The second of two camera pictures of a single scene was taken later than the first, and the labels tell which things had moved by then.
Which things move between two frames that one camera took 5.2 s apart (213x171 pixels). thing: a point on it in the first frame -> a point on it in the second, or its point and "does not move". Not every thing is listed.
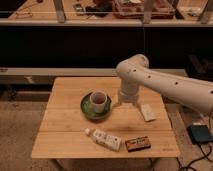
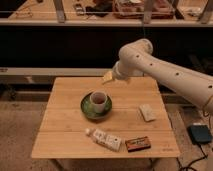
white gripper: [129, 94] -> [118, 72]
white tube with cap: [111, 141] does not move
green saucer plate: [88, 109] does not move
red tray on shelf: [134, 9] does not move
